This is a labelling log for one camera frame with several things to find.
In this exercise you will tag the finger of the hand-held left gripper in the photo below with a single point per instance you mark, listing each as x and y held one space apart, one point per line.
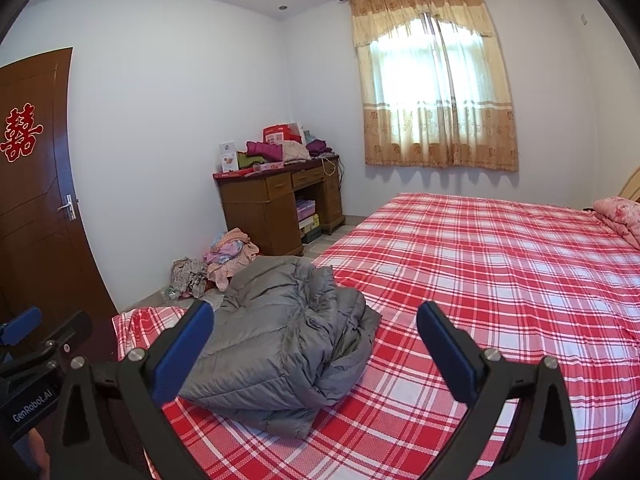
20 322
65 330

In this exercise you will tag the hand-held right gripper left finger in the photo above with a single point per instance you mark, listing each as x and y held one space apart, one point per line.
185 350

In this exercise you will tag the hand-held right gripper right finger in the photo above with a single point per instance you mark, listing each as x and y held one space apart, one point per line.
445 355

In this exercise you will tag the grey puffer jacket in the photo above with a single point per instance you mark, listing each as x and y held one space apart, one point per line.
280 350

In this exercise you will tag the grey patterned clothes pile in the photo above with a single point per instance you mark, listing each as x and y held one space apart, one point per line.
187 277

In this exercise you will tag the pink clothes pile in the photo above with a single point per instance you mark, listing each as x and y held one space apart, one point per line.
232 255

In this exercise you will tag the magenta folded clothes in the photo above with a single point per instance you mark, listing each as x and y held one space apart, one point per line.
265 150

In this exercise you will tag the pale pink folded clothes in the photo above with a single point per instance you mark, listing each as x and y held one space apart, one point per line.
296 152

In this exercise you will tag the purple folded clothes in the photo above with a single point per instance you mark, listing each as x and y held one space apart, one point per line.
319 147

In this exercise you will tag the person's left hand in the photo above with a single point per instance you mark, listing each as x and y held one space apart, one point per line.
37 447

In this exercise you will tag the red plaid bed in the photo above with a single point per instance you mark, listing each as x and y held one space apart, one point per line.
475 285

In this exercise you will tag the brown wooden door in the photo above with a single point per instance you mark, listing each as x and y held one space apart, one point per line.
45 210

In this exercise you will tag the brown wooden desk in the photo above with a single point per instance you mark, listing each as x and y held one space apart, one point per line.
250 210

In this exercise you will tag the yellow box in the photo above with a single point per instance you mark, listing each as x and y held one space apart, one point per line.
310 223

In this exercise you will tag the purple box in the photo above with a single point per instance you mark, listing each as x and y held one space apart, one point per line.
306 209

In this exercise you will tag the red paper door decoration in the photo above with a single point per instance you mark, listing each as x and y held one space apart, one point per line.
20 132

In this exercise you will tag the white box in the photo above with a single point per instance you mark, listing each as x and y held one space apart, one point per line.
228 156

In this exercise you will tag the green cloth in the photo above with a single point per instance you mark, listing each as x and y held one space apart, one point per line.
250 160

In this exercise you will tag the flat pink box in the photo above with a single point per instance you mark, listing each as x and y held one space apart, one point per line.
269 166

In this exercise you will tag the pink floral pillow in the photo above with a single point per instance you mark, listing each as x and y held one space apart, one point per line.
622 215

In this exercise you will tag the beige window curtain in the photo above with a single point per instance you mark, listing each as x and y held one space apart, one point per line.
390 130

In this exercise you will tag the red box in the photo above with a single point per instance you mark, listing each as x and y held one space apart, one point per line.
280 135

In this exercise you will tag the wooden bed headboard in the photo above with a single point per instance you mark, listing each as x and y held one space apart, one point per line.
634 185

